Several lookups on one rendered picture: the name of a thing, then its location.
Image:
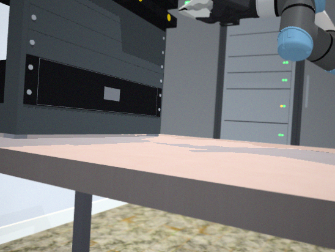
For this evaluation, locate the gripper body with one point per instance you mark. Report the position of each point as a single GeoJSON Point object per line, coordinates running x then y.
{"type": "Point", "coordinates": [231, 15]}

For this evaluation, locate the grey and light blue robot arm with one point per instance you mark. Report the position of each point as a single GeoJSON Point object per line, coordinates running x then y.
{"type": "Point", "coordinates": [306, 31]}

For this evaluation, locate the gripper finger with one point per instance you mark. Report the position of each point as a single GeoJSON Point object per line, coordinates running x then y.
{"type": "Point", "coordinates": [203, 15]}
{"type": "Point", "coordinates": [198, 4]}

